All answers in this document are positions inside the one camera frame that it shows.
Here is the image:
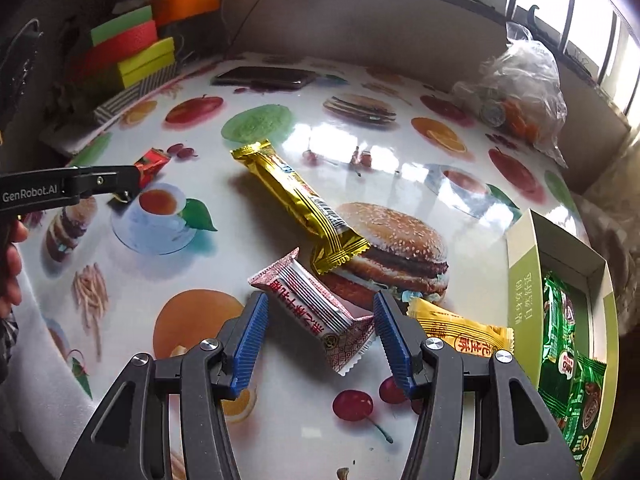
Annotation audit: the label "person's left hand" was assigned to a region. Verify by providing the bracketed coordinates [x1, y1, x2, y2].
[0, 219, 30, 319]

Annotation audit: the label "dark smartphone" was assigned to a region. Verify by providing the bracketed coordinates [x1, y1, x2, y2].
[211, 66, 318, 92]

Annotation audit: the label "orange gift box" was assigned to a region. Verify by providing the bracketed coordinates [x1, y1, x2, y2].
[152, 0, 222, 26]

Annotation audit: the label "small red snack packet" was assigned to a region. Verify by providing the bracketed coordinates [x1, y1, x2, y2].
[132, 147, 172, 190]

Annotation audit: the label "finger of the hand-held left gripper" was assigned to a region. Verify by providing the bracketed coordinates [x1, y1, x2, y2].
[67, 165, 143, 206]

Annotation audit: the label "orange tangerine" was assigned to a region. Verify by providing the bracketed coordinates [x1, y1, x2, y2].
[502, 100, 538, 138]

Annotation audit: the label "yellow-green gift box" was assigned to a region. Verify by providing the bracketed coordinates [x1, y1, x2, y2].
[117, 36, 177, 88]

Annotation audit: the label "green gift box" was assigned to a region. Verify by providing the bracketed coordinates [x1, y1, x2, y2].
[90, 5, 155, 46]

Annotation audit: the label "green cardboard box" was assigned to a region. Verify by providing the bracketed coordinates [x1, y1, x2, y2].
[506, 209, 621, 480]

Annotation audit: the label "small yellow snack packet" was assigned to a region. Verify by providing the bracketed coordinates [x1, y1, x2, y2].
[406, 296, 516, 356]

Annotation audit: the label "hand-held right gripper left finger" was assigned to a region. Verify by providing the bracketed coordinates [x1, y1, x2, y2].
[60, 291, 271, 480]

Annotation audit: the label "striped gift box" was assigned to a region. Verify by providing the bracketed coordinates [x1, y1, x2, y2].
[92, 62, 178, 126]

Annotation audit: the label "pink wafer packet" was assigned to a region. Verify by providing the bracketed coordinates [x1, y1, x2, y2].
[248, 247, 377, 376]

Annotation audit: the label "clear plastic bag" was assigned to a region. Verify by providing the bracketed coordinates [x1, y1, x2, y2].
[452, 22, 571, 168]

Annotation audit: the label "long gold snack bar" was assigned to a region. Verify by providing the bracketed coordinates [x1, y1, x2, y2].
[230, 139, 372, 276]

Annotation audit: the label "large green snack packet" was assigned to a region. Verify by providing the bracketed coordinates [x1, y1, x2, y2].
[537, 355, 608, 463]

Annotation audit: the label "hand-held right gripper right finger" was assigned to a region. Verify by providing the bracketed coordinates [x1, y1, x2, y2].
[372, 290, 583, 480]

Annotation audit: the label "red gift box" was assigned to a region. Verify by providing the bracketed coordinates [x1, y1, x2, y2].
[70, 20, 160, 68]

